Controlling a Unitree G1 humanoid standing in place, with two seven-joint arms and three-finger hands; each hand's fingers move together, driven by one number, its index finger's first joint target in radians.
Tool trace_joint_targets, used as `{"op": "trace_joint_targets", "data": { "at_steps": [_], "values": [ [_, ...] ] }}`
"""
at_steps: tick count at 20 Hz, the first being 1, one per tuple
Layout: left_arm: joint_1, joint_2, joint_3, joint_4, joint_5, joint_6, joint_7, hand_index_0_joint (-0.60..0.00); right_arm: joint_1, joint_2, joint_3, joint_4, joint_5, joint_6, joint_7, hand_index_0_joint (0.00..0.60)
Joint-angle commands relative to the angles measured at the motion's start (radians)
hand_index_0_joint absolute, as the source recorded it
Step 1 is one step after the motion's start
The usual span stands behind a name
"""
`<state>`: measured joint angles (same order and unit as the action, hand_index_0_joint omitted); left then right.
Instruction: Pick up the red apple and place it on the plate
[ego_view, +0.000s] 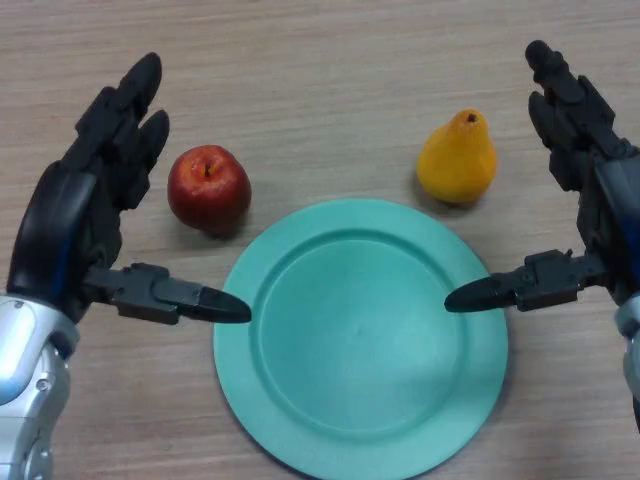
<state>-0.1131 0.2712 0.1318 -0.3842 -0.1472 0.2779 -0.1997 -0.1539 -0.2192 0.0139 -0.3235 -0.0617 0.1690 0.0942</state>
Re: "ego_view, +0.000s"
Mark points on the green round plate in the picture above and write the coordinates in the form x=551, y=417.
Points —
x=360, y=360

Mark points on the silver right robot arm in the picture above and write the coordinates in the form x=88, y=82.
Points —
x=631, y=340

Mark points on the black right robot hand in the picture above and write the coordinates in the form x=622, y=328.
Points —
x=600, y=165

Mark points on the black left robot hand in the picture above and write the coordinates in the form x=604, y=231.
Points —
x=60, y=210

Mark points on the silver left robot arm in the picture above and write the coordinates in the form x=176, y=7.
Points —
x=25, y=380

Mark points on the yellow pear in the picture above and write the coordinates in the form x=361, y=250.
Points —
x=457, y=162

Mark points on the red apple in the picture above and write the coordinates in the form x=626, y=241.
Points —
x=209, y=192

